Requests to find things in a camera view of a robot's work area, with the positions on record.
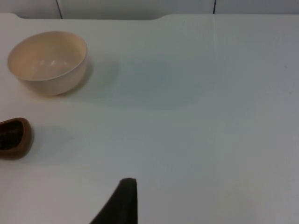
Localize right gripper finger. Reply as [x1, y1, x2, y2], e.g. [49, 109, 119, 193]
[89, 178, 138, 224]

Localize dark brown wooden cup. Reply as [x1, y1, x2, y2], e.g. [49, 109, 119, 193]
[0, 117, 33, 161]

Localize coffee beans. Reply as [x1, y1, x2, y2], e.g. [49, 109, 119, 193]
[0, 120, 25, 150]

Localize pale wooden bowl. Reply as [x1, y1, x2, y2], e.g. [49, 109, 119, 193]
[7, 31, 88, 97]

